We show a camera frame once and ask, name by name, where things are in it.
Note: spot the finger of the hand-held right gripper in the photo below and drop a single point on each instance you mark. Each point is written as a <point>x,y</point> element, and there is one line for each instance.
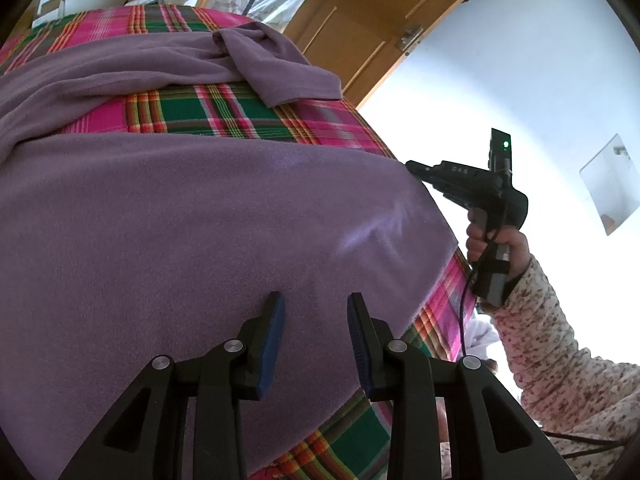
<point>422,170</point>

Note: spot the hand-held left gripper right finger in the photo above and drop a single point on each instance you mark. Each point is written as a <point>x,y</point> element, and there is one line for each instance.
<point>357,350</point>

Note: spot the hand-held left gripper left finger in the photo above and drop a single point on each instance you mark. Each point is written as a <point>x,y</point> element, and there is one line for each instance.
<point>272,345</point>

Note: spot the purple fleece pants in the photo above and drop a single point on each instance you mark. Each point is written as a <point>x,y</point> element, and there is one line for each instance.
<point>200,240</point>

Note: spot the person's right forearm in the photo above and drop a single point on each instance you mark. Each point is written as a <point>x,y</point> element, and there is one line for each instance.
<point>540,340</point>

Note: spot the person's right hand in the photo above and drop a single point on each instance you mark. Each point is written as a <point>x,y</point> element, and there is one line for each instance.
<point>520,252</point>

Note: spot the white cloth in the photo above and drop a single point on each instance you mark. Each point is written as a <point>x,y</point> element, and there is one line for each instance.
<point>480,335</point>

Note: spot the metal door latch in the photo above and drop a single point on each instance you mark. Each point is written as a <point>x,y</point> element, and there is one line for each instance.
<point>410,39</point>

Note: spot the wooden door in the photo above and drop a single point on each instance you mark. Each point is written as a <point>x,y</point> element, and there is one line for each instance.
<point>360,20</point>

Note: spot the pink green plaid bed sheet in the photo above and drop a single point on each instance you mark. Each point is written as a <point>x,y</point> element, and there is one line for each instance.
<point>190,115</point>

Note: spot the small cardboard box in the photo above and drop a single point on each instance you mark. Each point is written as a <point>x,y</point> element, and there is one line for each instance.
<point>52,7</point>

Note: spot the grey wall panel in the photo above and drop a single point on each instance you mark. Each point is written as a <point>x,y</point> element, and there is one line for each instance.
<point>607,185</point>

